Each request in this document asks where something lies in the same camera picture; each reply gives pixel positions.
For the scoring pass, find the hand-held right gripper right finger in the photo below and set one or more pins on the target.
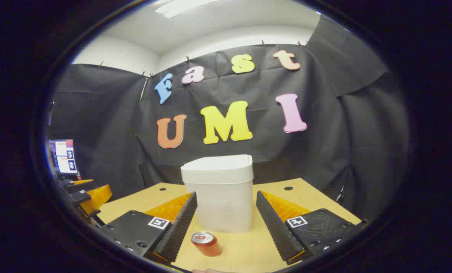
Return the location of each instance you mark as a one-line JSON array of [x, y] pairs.
[[275, 231]]

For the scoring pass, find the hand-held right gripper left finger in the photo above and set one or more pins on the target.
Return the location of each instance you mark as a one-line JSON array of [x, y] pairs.
[[180, 231]]

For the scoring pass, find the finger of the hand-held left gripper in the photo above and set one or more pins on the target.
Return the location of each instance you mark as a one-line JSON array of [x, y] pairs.
[[79, 186], [96, 198]]

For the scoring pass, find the red pop can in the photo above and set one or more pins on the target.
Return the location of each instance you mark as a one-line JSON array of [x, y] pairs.
[[208, 246]]

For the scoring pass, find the white desktop garbage bin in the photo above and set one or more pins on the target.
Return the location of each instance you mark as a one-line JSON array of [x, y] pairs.
[[222, 189]]

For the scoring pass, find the wooden desktop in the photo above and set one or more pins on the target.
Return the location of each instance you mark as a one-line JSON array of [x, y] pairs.
[[244, 250]]

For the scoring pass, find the computer monitor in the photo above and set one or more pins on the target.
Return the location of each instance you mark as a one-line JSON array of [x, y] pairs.
[[64, 155]]

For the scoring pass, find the black backdrop cloth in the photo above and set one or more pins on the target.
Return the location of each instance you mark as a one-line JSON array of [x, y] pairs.
[[324, 151]]

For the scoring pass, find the long ceiling light panel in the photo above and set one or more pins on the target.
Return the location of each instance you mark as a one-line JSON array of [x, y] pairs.
[[184, 7]]

